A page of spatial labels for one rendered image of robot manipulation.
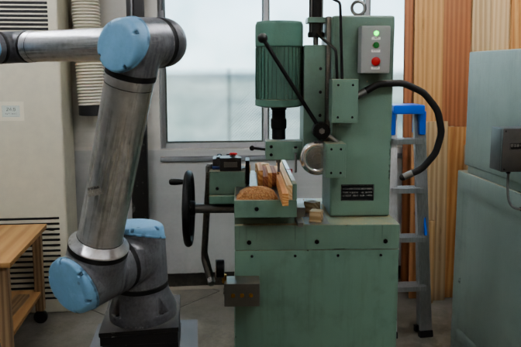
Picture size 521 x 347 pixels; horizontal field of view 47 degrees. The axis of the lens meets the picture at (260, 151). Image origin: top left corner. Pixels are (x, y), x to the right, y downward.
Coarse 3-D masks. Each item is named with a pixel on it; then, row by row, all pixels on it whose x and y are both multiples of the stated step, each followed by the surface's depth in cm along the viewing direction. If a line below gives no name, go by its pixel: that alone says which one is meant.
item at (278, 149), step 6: (270, 144) 222; (276, 144) 222; (282, 144) 222; (288, 144) 222; (294, 144) 222; (300, 144) 222; (270, 150) 222; (276, 150) 222; (282, 150) 222; (288, 150) 222; (300, 150) 223; (270, 156) 223; (276, 156) 223; (282, 156) 223; (288, 156) 223; (294, 156) 223; (276, 162) 226
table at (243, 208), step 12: (252, 180) 235; (276, 192) 213; (240, 204) 200; (252, 204) 200; (264, 204) 201; (276, 204) 201; (288, 204) 201; (240, 216) 201; (252, 216) 201; (264, 216) 201; (276, 216) 201; (288, 216) 201
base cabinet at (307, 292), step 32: (256, 256) 208; (288, 256) 209; (320, 256) 209; (352, 256) 210; (384, 256) 210; (288, 288) 210; (320, 288) 211; (352, 288) 211; (384, 288) 211; (256, 320) 212; (288, 320) 212; (320, 320) 212; (352, 320) 213; (384, 320) 213
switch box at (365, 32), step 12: (360, 36) 207; (372, 36) 204; (384, 36) 204; (360, 48) 207; (372, 48) 205; (384, 48) 205; (360, 60) 207; (384, 60) 206; (360, 72) 207; (372, 72) 206; (384, 72) 206
